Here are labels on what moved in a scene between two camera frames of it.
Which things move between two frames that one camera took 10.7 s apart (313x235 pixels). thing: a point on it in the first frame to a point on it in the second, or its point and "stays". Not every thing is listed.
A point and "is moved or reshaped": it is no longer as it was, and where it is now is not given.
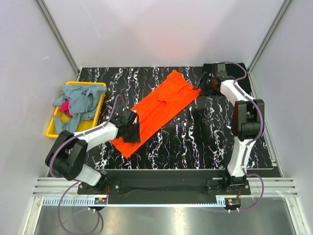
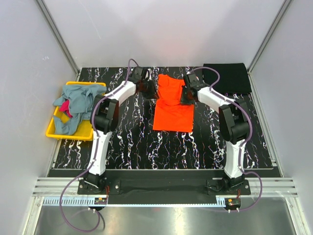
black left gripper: x=135 y=138 to x=152 y=94
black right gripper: x=204 y=91 to x=183 y=101
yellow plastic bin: x=83 y=124 stays
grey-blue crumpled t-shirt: x=81 y=102 stays
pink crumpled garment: x=64 y=107 stays
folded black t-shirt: x=235 y=71 stays
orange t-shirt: x=155 y=113 is moved or reshaped
